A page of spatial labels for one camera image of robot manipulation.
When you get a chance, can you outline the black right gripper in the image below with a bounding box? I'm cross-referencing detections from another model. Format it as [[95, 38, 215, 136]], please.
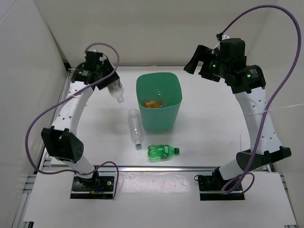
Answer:
[[184, 45, 230, 83]]

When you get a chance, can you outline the clear bottle red label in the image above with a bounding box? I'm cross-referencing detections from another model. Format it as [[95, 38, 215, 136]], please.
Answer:
[[107, 79, 124, 103]]

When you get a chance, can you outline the clear unlabelled plastic bottle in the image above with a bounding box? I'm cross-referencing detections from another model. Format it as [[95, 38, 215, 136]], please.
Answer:
[[128, 109, 143, 148]]

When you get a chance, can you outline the orange plastic bottle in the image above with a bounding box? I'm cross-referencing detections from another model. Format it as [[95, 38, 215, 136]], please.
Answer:
[[144, 100, 164, 108]]

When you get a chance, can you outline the green soda bottle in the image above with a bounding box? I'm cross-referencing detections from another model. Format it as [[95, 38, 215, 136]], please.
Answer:
[[147, 145, 180, 162]]

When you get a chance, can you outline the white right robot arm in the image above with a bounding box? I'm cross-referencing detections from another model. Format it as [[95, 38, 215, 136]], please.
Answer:
[[184, 38, 292, 190]]

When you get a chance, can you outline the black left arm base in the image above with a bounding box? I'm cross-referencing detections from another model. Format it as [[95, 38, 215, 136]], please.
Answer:
[[70, 172, 117, 200]]

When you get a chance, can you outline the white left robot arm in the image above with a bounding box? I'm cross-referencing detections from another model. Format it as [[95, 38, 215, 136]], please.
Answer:
[[41, 57, 119, 190]]

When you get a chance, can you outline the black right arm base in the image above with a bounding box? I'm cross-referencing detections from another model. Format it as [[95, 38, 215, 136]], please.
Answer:
[[193, 173, 245, 201]]

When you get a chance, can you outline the green plastic bin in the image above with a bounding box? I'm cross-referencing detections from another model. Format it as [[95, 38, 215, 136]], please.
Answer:
[[136, 72, 182, 131]]

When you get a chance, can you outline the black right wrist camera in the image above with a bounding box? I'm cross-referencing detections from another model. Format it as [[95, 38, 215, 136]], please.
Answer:
[[219, 38, 247, 65]]

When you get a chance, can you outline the aluminium left rail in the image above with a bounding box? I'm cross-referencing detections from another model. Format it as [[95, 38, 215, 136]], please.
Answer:
[[29, 73, 83, 166]]

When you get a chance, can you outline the aluminium rail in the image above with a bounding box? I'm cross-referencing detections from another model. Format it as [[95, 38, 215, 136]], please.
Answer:
[[29, 73, 83, 166], [40, 165, 268, 172]]

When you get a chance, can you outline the aluminium front rail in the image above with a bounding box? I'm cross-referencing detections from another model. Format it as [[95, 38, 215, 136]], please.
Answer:
[[40, 165, 268, 172]]

